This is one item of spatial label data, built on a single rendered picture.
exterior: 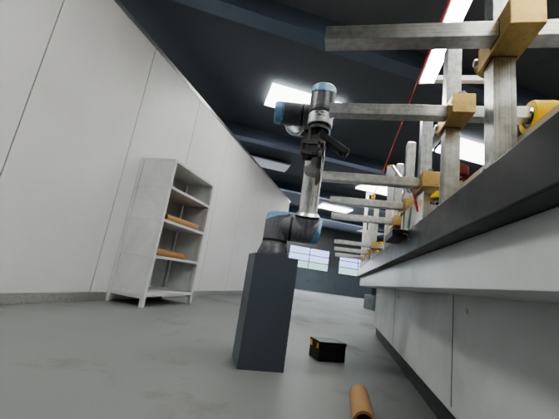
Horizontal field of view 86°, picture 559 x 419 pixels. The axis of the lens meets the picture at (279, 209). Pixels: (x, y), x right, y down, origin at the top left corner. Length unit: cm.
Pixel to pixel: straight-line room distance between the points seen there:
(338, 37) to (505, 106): 31
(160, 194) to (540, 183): 325
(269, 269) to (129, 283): 202
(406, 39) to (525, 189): 34
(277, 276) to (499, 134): 133
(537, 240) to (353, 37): 44
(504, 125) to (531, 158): 19
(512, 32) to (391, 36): 18
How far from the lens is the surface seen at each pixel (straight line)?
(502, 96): 67
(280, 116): 126
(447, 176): 85
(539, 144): 45
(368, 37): 65
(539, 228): 51
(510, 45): 69
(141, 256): 340
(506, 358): 106
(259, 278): 169
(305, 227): 177
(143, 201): 354
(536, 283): 51
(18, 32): 311
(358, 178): 104
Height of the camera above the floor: 49
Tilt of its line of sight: 12 degrees up
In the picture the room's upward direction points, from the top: 9 degrees clockwise
